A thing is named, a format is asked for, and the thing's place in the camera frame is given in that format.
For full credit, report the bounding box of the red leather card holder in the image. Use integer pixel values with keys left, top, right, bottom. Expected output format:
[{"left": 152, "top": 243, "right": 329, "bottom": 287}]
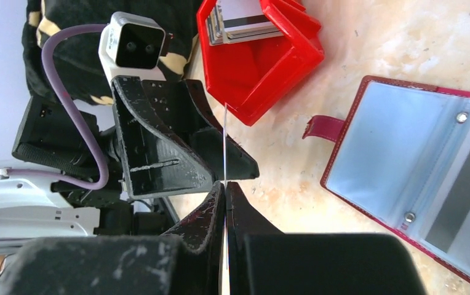
[{"left": 304, "top": 76, "right": 470, "bottom": 282}]

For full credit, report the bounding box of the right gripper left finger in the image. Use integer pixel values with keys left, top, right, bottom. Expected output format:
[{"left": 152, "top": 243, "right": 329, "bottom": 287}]
[{"left": 162, "top": 181, "right": 225, "bottom": 294}]

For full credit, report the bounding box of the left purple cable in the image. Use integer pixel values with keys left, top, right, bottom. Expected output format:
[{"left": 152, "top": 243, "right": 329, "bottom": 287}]
[{"left": 0, "top": 23, "right": 110, "bottom": 191}]

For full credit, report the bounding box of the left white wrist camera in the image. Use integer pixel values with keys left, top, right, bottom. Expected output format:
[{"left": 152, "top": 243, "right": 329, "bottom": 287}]
[{"left": 98, "top": 12, "right": 172, "bottom": 84}]

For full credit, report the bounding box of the black floral patterned pillow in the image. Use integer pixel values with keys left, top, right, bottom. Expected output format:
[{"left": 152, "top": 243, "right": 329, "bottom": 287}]
[{"left": 22, "top": 0, "right": 202, "bottom": 105}]

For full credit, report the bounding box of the stack of grey cards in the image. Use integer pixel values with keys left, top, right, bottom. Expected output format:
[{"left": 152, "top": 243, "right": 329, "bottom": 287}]
[{"left": 206, "top": 0, "right": 282, "bottom": 46}]

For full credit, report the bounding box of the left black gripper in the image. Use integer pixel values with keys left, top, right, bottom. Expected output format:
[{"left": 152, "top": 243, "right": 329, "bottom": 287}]
[{"left": 112, "top": 76, "right": 260, "bottom": 199}]

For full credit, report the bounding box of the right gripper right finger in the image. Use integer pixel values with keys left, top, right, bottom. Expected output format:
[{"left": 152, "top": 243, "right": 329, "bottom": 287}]
[{"left": 226, "top": 181, "right": 283, "bottom": 294}]

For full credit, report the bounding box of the red plastic bin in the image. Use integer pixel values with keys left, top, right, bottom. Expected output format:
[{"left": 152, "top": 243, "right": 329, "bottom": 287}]
[{"left": 196, "top": 1, "right": 324, "bottom": 126}]

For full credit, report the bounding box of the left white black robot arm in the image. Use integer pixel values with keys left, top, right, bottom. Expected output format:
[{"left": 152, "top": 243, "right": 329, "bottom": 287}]
[{"left": 0, "top": 76, "right": 260, "bottom": 261}]

